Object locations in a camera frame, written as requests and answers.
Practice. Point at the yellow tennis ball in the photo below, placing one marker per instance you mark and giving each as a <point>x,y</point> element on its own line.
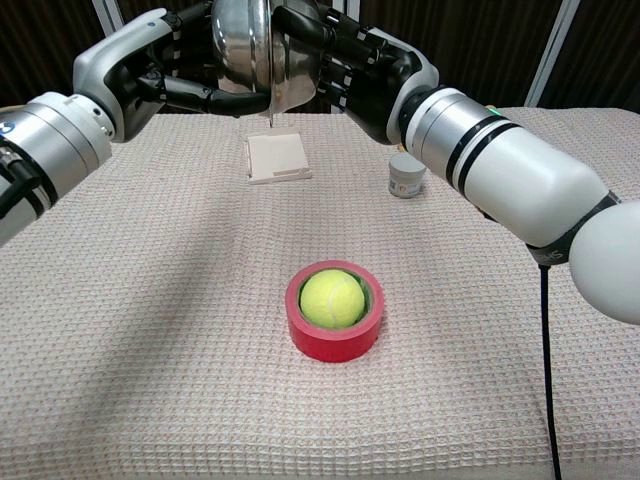
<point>332,299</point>

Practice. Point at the aluminium partition post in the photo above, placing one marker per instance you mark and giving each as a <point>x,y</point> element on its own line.
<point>552,50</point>

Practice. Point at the beige waffle tablecloth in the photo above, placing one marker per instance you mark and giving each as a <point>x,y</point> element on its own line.
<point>175,325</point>

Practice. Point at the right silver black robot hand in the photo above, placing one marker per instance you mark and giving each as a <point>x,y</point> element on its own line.
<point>385,85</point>

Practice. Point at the red tape roll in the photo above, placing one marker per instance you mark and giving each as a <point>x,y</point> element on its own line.
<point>330,345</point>

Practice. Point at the small grey jar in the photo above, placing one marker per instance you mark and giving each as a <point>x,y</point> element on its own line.
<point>406,177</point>

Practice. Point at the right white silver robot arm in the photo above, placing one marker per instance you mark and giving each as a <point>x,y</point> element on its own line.
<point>525,175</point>

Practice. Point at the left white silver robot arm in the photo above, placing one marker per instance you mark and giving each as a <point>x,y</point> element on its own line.
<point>45,150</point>

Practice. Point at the metal bowl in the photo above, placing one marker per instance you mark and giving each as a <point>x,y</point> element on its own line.
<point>240,45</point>
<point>295,80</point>

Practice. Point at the white flat box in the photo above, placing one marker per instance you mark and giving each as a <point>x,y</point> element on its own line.
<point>277,157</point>

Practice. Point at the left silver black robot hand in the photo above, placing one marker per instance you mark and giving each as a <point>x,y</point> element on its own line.
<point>110,60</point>

